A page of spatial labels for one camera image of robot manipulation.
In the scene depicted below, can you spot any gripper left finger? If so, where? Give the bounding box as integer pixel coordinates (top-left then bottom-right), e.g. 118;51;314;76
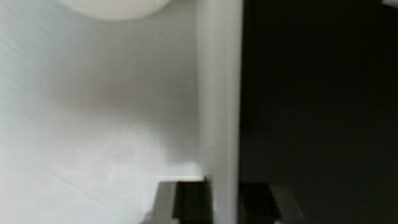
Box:
140;179;212;224

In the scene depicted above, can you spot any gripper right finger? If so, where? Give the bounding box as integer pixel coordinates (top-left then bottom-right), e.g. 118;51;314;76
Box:
237;182;307;224

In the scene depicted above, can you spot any white square tabletop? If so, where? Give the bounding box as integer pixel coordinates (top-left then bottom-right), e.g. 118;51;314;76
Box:
0;0;243;224

